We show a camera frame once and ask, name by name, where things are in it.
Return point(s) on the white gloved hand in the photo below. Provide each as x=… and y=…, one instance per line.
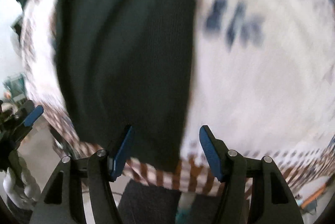
x=19, y=184

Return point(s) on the floral white bed blanket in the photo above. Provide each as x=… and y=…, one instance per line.
x=262, y=79

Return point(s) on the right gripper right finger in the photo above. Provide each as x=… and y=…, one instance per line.
x=271, y=198

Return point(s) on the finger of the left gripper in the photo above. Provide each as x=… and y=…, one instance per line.
x=32, y=116

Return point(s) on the dark garment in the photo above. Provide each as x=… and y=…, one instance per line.
x=127, y=63

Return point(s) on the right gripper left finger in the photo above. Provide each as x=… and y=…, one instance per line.
x=61, y=199

